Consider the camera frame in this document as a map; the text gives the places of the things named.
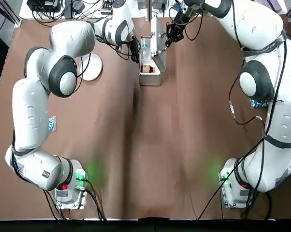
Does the black flat electronics box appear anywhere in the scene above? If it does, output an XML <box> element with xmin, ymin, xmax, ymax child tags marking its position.
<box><xmin>27</xmin><ymin>0</ymin><xmax>62</xmax><ymax>13</ymax></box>

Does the black thick base cable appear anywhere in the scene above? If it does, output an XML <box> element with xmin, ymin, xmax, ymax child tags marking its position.
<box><xmin>84</xmin><ymin>178</ymin><xmax>108</xmax><ymax>221</ymax></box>
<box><xmin>197</xmin><ymin>139</ymin><xmax>266</xmax><ymax>221</ymax></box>

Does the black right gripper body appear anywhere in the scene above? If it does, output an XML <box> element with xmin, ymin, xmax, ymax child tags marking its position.
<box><xmin>172</xmin><ymin>10</ymin><xmax>189</xmax><ymax>26</ymax></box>

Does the bag of blue white capsules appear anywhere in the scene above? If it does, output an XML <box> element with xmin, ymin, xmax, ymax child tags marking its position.
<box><xmin>250</xmin><ymin>98</ymin><xmax>269</xmax><ymax>109</ymax></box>
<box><xmin>48</xmin><ymin>115</ymin><xmax>58</xmax><ymax>133</ymax></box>

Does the aluminium upright post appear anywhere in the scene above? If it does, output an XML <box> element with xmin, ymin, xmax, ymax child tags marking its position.
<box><xmin>146</xmin><ymin>0</ymin><xmax>156</xmax><ymax>22</ymax></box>

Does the brown iodophor bottle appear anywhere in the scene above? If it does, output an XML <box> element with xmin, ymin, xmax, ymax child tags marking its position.
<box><xmin>140</xmin><ymin>64</ymin><xmax>159</xmax><ymax>73</ymax></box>

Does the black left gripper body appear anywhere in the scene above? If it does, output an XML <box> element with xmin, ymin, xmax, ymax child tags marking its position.
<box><xmin>127</xmin><ymin>35</ymin><xmax>139</xmax><ymax>53</ymax></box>

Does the grey usb hub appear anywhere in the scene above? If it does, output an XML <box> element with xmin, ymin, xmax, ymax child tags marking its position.
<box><xmin>101</xmin><ymin>0</ymin><xmax>114</xmax><ymax>14</ymax></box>

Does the black cable with metal connector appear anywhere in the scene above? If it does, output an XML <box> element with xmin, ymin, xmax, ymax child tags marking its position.
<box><xmin>228</xmin><ymin>58</ymin><xmax>266</xmax><ymax>126</ymax></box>

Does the white green hydrogen peroxide bottle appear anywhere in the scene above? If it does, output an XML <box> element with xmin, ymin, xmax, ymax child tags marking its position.
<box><xmin>141</xmin><ymin>38</ymin><xmax>152</xmax><ymax>60</ymax></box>

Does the gray round plate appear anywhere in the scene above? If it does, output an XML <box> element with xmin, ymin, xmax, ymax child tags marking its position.
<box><xmin>78</xmin><ymin>53</ymin><xmax>103</xmax><ymax>82</ymax></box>

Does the small black power adapter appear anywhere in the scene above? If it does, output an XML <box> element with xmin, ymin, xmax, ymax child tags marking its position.
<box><xmin>72</xmin><ymin>0</ymin><xmax>86</xmax><ymax>12</ymax></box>

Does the silver aluminium medical kit case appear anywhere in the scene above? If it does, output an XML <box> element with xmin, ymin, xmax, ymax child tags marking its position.
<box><xmin>137</xmin><ymin>16</ymin><xmax>168</xmax><ymax>87</ymax></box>

